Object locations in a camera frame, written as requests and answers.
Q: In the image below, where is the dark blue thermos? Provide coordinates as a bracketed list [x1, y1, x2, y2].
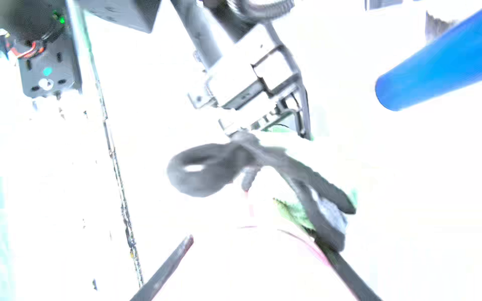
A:
[375, 10, 481, 111]

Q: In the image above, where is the pink thermos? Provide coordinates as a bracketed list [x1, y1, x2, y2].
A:
[150, 187, 358, 301]

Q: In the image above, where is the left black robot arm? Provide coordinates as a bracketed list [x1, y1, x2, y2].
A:
[77, 0, 295, 69]

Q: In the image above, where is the green microfiber cloth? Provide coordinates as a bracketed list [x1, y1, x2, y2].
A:
[167, 131, 356, 252]

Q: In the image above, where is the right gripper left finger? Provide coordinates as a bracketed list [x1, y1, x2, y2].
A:
[131, 235, 194, 301]

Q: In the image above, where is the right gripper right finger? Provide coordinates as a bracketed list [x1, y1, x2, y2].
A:
[316, 240, 382, 301]

